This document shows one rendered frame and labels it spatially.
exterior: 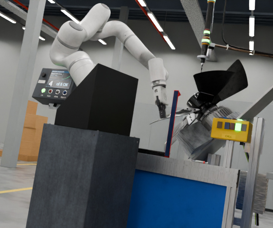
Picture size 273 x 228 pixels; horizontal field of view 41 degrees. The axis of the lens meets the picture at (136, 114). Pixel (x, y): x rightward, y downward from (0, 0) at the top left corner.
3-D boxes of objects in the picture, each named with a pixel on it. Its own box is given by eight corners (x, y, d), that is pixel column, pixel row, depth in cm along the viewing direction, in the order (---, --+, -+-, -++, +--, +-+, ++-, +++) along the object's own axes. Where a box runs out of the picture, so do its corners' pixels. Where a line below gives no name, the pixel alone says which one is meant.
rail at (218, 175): (237, 187, 164) (240, 169, 164) (236, 187, 160) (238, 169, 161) (72, 156, 204) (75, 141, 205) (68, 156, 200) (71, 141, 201)
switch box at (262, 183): (264, 212, 214) (269, 174, 216) (262, 214, 206) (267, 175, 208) (238, 207, 221) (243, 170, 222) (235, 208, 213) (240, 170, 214)
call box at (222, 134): (250, 146, 167) (253, 123, 167) (246, 145, 158) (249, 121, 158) (215, 141, 174) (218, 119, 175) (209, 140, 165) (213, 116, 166)
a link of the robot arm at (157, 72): (154, 85, 211) (148, 82, 203) (151, 63, 214) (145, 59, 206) (168, 82, 208) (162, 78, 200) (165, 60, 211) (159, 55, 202)
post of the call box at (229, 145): (230, 168, 166) (234, 140, 166) (229, 168, 163) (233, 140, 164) (224, 167, 167) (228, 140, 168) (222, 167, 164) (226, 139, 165)
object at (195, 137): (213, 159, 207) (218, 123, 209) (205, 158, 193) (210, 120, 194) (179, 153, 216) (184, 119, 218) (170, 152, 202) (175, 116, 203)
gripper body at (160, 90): (161, 82, 199) (164, 102, 196) (168, 86, 208) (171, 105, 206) (148, 85, 202) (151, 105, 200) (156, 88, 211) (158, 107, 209)
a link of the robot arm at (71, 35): (68, 62, 177) (82, 35, 168) (47, 48, 176) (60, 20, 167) (104, 31, 218) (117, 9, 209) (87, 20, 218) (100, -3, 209)
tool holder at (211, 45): (209, 61, 219) (212, 45, 220) (214, 59, 212) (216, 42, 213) (195, 59, 218) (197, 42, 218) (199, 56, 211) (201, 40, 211)
